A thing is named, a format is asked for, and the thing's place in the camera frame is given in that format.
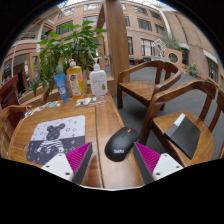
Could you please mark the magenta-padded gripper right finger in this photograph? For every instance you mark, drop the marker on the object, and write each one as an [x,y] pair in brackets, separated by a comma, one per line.
[166,166]

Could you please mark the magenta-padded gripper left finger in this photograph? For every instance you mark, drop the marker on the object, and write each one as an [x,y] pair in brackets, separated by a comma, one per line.
[58,165]

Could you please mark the black computer mouse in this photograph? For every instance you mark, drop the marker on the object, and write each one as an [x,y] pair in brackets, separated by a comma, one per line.
[120,144]

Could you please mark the grey white bear mouse pad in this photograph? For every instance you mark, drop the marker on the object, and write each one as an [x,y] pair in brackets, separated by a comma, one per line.
[53,136]

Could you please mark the wooden armchair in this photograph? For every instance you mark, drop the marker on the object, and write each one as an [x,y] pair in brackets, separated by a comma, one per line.
[8,123]
[220,110]
[200,146]
[140,88]
[46,95]

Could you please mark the blue printed sticker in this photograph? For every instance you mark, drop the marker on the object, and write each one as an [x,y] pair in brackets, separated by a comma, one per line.
[53,104]

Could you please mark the small white packet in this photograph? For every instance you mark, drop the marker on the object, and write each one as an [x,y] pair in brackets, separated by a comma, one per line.
[82,101]

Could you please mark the wooden planter bench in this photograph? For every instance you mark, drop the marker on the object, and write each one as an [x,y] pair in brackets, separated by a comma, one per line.
[31,96]

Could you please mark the clear plastic packet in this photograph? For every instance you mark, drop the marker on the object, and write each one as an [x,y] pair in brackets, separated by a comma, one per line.
[99,99]

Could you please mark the blue squeeze tube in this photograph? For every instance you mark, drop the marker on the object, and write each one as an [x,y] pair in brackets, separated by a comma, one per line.
[62,87]

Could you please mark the yellow dish soap bottle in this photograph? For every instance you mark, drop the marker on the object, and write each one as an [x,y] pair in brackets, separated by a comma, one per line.
[76,81]

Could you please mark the dark red wooden chair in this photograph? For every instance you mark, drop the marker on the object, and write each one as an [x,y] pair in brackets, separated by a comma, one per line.
[8,91]

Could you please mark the white pump bottle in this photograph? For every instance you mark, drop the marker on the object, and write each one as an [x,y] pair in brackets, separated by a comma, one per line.
[98,81]

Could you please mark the yellow flowering plant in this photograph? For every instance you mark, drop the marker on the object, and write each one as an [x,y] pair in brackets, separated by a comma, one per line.
[193,70]

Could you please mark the white metal sculpture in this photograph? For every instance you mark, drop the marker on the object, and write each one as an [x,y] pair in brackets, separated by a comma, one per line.
[160,47]

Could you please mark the potted green leafy plant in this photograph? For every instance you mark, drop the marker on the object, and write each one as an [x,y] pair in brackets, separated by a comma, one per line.
[71,41]

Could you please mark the wooden pillar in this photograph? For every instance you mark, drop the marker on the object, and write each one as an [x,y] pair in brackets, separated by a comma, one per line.
[116,40]

